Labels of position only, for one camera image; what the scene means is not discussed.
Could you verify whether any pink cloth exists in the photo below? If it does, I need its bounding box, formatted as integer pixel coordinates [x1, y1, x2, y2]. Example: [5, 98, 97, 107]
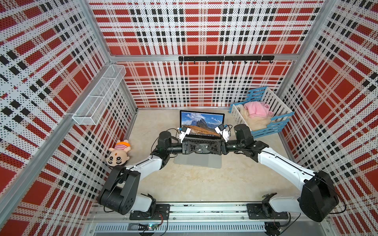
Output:
[244, 101, 274, 118]

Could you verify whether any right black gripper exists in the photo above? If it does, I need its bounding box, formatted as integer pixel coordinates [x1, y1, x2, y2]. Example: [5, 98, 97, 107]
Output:
[207, 139, 245, 155]

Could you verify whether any cream fluffy cloth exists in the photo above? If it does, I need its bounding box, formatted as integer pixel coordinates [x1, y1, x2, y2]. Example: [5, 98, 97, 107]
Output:
[236, 104, 272, 131]

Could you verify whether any white wire mesh shelf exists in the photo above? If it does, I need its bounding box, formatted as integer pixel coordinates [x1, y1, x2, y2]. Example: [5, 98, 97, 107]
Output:
[72, 65, 126, 125]

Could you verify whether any silver open laptop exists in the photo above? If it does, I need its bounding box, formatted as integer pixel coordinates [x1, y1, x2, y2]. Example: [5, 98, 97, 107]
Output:
[174, 110, 225, 169]

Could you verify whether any black wall hook rail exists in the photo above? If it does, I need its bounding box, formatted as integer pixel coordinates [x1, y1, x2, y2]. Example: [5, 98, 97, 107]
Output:
[178, 55, 275, 63]

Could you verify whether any white blue slatted crate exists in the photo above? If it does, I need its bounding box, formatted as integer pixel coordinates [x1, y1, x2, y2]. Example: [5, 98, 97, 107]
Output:
[229, 87, 294, 138]

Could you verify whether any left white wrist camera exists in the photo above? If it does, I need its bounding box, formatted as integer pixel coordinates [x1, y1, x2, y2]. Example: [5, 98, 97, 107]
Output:
[177, 126, 191, 143]

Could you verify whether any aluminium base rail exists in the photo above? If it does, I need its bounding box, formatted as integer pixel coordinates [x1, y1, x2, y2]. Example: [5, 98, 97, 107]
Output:
[83, 202, 338, 236]

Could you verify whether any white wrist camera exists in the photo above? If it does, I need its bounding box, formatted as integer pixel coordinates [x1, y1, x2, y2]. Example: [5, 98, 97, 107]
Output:
[215, 124, 230, 143]
[177, 126, 191, 143]

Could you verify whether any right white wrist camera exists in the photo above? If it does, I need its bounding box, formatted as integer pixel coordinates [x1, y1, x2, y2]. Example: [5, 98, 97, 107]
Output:
[215, 124, 230, 143]

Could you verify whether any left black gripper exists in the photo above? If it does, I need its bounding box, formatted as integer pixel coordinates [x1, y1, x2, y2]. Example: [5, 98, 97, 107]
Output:
[166, 141, 201, 154]

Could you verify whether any orange plush doll toy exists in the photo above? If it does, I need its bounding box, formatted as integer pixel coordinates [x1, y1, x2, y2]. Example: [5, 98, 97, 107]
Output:
[105, 140, 131, 167]

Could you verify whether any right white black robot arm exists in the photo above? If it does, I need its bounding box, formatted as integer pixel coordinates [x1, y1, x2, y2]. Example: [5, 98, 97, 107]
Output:
[215, 124, 339, 222]

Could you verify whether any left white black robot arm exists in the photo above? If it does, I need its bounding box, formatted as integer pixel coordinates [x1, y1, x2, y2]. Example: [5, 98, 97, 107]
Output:
[97, 131, 200, 217]

